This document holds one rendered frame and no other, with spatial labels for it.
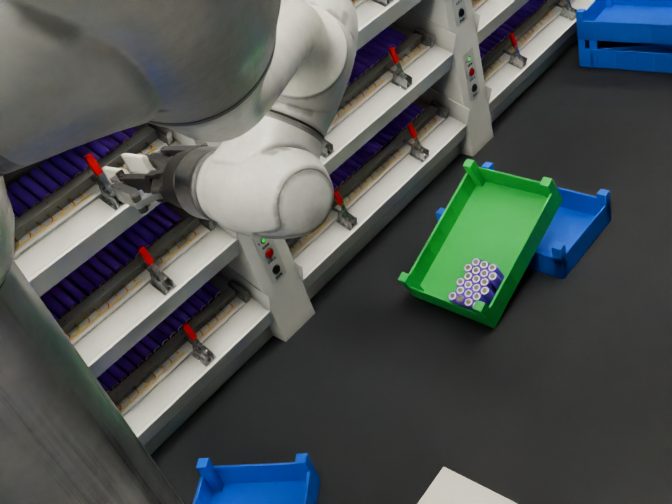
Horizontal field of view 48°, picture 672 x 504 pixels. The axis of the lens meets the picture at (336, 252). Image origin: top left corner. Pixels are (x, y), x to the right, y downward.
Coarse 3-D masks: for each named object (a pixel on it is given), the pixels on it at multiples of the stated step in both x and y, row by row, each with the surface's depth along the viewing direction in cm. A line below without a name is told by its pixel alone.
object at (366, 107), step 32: (384, 32) 172; (416, 32) 172; (448, 32) 168; (384, 64) 165; (416, 64) 169; (448, 64) 172; (352, 96) 161; (384, 96) 163; (416, 96) 168; (352, 128) 157; (320, 160) 151
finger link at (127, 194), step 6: (114, 186) 101; (120, 186) 100; (126, 186) 99; (120, 192) 100; (126, 192) 97; (132, 192) 97; (138, 192) 96; (120, 198) 102; (126, 198) 99; (132, 198) 95; (138, 198) 95; (132, 204) 99; (138, 210) 96; (144, 210) 96
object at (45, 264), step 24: (168, 144) 128; (192, 144) 126; (96, 192) 122; (96, 216) 119; (120, 216) 120; (24, 240) 116; (48, 240) 116; (72, 240) 116; (96, 240) 119; (24, 264) 113; (48, 264) 113; (72, 264) 117; (48, 288) 116
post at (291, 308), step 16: (208, 144) 128; (240, 240) 140; (240, 256) 144; (256, 256) 144; (288, 256) 150; (240, 272) 149; (256, 272) 145; (288, 272) 152; (272, 288) 150; (288, 288) 153; (304, 288) 157; (272, 304) 151; (288, 304) 154; (304, 304) 158; (272, 320) 154; (288, 320) 156; (304, 320) 160; (288, 336) 157
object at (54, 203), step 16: (144, 128) 128; (128, 144) 125; (144, 144) 127; (112, 160) 123; (80, 176) 121; (96, 176) 122; (64, 192) 119; (80, 192) 120; (32, 208) 117; (48, 208) 117; (16, 224) 115; (32, 224) 117; (48, 224) 117; (16, 240) 115
